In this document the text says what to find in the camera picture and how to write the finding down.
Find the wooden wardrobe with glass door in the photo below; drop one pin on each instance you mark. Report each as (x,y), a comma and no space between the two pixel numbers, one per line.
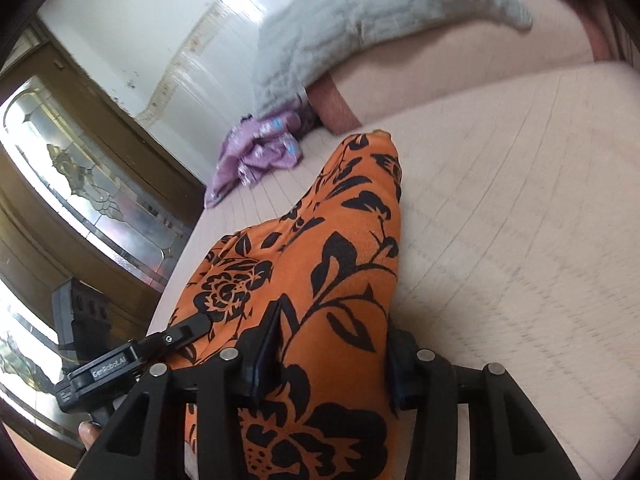
(75,185)

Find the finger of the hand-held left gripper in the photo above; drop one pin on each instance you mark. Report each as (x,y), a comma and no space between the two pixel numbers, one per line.
(180,332)

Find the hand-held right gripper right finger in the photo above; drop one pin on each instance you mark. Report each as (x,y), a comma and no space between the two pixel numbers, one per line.
(397,380)

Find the orange black floral garment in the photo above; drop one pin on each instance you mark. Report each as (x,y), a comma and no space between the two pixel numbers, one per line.
(345,240)

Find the bed with beige striped mattress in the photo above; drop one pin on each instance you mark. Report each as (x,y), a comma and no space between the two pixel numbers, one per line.
(500,220)

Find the grey textured blanket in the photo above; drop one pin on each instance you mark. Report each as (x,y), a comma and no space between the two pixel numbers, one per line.
(360,15)

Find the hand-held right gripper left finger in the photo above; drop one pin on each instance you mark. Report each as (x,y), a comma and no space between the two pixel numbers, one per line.
(265,360)

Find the long beige pillow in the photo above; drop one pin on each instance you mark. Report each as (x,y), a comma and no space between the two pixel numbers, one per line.
(450,65)

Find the purple floral cloth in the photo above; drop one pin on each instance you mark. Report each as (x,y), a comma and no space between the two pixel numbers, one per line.
(255,150)

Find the person's left hand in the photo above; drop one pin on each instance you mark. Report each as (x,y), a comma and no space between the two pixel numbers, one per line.
(90,432)

